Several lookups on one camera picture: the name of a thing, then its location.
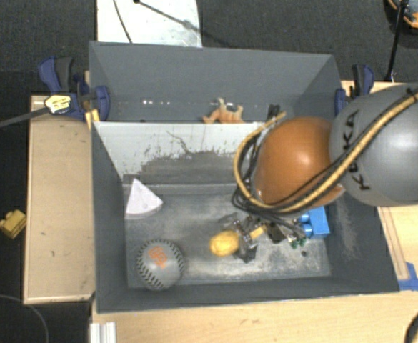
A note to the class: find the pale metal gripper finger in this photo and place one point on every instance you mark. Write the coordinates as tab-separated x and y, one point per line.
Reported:
247	251
238	224

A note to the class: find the yellow toy lemon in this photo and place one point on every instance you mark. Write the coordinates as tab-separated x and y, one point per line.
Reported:
223	243

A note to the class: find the blue toy brick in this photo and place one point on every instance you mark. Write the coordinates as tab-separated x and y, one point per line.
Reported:
319	223

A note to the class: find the grey ball with orange print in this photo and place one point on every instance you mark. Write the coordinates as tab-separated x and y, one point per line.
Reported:
160	266

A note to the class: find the white wedge block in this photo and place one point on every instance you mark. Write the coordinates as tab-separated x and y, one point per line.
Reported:
140	200

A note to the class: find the tan toy animal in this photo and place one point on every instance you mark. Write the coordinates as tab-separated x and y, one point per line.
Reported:
226	114

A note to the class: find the grey metal bin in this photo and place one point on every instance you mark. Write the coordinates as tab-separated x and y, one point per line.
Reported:
194	84

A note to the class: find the pale wood board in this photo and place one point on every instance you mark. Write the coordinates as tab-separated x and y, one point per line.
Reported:
60	209

